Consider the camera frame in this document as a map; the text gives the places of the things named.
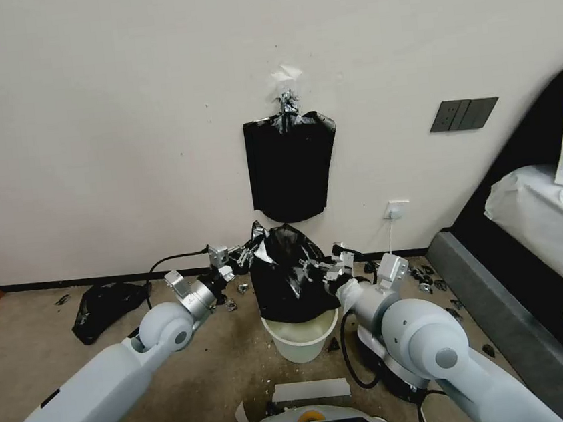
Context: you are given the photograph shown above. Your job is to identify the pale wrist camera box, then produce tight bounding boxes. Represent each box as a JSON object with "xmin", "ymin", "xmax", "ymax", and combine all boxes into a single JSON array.
[{"xmin": 206, "ymin": 244, "xmax": 231, "ymax": 268}]

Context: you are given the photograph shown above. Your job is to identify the dark wall switch panel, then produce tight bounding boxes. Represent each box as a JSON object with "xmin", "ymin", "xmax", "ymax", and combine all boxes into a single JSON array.
[{"xmin": 426, "ymin": 95, "xmax": 503, "ymax": 135}]

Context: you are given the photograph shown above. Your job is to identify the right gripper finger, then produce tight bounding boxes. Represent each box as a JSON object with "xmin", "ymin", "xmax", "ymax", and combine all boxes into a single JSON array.
[
  {"xmin": 300, "ymin": 256, "xmax": 333, "ymax": 274},
  {"xmin": 303, "ymin": 268, "xmax": 332, "ymax": 288}
]

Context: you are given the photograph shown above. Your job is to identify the white flat cardboard piece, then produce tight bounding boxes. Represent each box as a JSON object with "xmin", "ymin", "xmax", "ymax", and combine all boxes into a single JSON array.
[{"xmin": 271, "ymin": 376, "xmax": 352, "ymax": 406}]

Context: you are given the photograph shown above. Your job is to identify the crumpled black bag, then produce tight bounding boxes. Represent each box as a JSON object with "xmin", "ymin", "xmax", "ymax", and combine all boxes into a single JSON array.
[{"xmin": 67, "ymin": 279, "xmax": 153, "ymax": 347}]

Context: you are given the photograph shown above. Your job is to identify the thin white charger cable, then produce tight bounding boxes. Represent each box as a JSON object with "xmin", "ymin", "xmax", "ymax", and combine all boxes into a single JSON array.
[{"xmin": 384, "ymin": 217, "xmax": 396, "ymax": 257}]

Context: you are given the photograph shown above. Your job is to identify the torn white tape patch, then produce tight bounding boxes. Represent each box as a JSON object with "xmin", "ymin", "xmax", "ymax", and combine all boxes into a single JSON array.
[{"xmin": 269, "ymin": 61, "xmax": 305, "ymax": 85}]

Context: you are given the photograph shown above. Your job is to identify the crumpled silver tape hanger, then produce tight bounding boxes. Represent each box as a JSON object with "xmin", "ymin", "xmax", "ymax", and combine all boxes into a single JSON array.
[{"xmin": 270, "ymin": 85, "xmax": 305, "ymax": 134}]

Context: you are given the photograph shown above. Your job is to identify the white round trash bin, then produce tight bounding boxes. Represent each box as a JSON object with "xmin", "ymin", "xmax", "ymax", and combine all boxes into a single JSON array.
[{"xmin": 260, "ymin": 307, "xmax": 344, "ymax": 367}]

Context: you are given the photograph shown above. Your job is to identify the black bag hung on wall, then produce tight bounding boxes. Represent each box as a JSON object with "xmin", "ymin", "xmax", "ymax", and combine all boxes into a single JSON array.
[{"xmin": 241, "ymin": 108, "xmax": 347, "ymax": 227}]

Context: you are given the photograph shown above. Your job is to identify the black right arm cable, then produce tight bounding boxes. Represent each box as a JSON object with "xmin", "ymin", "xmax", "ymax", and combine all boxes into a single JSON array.
[{"xmin": 336, "ymin": 304, "xmax": 387, "ymax": 392}]

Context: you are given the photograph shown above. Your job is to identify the black plastic trash bag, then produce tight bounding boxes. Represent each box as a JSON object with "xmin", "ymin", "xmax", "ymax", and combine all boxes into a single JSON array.
[{"xmin": 243, "ymin": 212, "xmax": 343, "ymax": 324}]

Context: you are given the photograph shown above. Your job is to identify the white wall outlet with plug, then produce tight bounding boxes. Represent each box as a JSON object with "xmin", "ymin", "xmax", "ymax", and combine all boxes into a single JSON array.
[{"xmin": 382, "ymin": 198, "xmax": 411, "ymax": 221}]

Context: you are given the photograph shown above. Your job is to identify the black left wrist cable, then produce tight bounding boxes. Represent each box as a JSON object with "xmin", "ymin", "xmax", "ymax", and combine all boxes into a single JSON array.
[{"xmin": 140, "ymin": 248, "xmax": 215, "ymax": 312}]

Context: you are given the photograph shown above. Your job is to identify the dark grey bed frame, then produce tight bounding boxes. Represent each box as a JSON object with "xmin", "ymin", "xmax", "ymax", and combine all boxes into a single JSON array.
[{"xmin": 408, "ymin": 68, "xmax": 563, "ymax": 422}]

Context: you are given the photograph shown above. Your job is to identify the white bed sheet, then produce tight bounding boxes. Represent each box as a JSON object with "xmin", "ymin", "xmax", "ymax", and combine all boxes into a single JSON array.
[{"xmin": 479, "ymin": 161, "xmax": 563, "ymax": 300}]

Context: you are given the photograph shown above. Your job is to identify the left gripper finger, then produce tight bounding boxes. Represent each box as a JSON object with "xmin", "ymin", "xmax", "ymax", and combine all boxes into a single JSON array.
[
  {"xmin": 226, "ymin": 243, "xmax": 257, "ymax": 266},
  {"xmin": 227, "ymin": 259, "xmax": 255, "ymax": 279}
]

